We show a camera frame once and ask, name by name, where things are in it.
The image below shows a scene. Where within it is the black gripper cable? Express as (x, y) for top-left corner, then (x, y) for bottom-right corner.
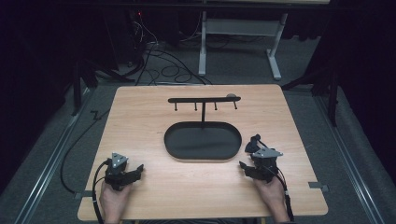
(268, 164), (295, 223)
(92, 158), (112, 224)

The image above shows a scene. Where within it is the white metal desk frame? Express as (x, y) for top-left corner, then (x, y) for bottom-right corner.
(198, 10), (290, 81)

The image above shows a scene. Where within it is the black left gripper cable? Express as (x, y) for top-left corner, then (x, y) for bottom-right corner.
(92, 158), (112, 224)

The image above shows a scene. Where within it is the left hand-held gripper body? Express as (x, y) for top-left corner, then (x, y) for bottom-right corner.
(104, 151), (133, 191)

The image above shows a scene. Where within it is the person's left hand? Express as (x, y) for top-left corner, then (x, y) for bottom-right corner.
(99, 181), (134, 224)

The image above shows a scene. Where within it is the black metal stand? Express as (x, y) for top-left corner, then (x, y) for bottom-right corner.
(280, 60), (341, 128)
(64, 57), (135, 117)

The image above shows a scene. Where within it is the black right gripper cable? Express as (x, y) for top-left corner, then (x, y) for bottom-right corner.
(268, 164), (295, 223)

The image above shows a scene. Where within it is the black hook stand with tray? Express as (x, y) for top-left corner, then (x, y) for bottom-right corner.
(163, 94), (243, 161)

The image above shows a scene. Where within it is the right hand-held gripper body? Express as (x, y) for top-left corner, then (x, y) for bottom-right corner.
(250, 147), (285, 184)

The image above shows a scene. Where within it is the grey tape piece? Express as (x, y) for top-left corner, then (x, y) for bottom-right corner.
(307, 181), (330, 192)
(74, 189), (94, 201)

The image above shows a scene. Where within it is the person's right hand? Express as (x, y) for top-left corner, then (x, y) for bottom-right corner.
(253, 175), (291, 224)

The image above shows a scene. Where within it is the aluminium floor rail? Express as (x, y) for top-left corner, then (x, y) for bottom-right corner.
(312, 92), (389, 224)
(13, 88), (96, 224)

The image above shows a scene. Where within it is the long black floor cable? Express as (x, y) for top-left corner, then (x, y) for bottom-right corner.
(60, 109), (110, 194)

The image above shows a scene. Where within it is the tangle of black floor cables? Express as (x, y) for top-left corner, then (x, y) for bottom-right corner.
(125, 10), (213, 87)

